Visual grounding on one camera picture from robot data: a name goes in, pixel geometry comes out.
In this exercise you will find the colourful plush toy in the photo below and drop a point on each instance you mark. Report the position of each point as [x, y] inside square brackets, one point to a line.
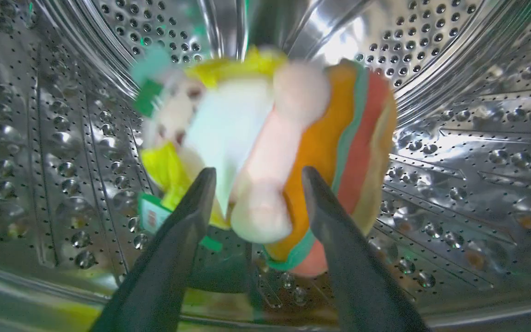
[270, 152]

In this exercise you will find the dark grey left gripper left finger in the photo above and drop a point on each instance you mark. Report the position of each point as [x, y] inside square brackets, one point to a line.
[164, 272]

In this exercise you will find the stainless steel washing machine drum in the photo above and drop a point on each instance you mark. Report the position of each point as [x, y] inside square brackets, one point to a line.
[477, 161]

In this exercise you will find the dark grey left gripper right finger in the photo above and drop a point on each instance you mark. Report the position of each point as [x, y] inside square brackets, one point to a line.
[357, 272]

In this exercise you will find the green white toy hang tag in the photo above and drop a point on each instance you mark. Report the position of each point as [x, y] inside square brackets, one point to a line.
[151, 217]

